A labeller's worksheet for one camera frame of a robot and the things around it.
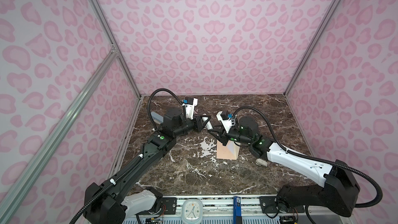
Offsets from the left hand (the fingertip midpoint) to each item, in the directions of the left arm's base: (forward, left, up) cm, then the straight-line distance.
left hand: (210, 115), depth 69 cm
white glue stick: (-3, +1, -3) cm, 4 cm away
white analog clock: (-33, +9, -27) cm, 44 cm away
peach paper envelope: (-4, -12, -31) cm, 33 cm away
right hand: (-4, 0, -6) cm, 7 cm away
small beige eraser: (-11, -28, -28) cm, 41 cm away
